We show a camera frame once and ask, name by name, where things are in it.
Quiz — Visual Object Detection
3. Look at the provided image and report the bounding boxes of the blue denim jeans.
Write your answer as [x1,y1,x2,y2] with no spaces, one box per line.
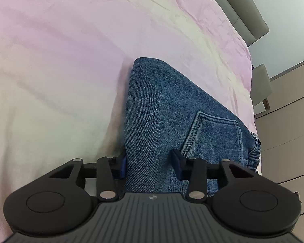
[124,58,261,193]

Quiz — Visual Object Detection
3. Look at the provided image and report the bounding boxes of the beige wardrobe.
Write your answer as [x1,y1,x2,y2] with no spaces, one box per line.
[253,58,304,217]

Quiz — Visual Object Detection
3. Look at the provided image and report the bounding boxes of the grey bedside chair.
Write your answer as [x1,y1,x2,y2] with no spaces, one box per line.
[250,64,273,111]

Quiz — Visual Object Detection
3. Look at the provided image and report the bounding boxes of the pink bed sheet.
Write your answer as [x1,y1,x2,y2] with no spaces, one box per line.
[0,0,256,242]

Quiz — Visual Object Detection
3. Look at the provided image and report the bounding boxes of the grey upholstered headboard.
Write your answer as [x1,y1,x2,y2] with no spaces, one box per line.
[215,0,269,46]

